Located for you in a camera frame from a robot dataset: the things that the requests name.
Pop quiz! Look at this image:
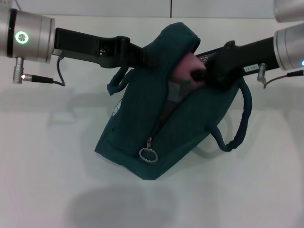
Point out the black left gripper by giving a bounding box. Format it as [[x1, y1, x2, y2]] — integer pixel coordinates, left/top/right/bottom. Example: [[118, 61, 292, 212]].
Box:
[[51, 27, 159, 70]]

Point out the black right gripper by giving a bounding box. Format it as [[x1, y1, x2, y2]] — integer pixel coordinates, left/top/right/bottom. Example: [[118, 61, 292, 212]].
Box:
[[189, 36, 278, 93]]

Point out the pink toy peach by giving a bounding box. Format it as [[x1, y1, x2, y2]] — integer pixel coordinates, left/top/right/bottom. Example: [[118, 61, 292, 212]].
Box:
[[172, 53, 207, 88]]

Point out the clear plastic box blue lid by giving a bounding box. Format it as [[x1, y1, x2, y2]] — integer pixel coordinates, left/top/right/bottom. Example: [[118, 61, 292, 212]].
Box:
[[167, 81, 188, 103]]

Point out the dark teal fabric lunch bag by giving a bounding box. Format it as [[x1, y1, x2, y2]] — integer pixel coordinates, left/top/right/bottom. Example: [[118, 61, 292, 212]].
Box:
[[94, 22, 252, 181]]

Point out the metal zipper pull ring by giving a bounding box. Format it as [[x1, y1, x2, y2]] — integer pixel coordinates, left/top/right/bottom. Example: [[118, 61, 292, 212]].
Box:
[[139, 136, 159, 164]]

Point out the left arm plug and cable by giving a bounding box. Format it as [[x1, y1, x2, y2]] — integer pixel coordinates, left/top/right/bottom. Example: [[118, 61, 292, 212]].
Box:
[[12, 56, 67, 87]]

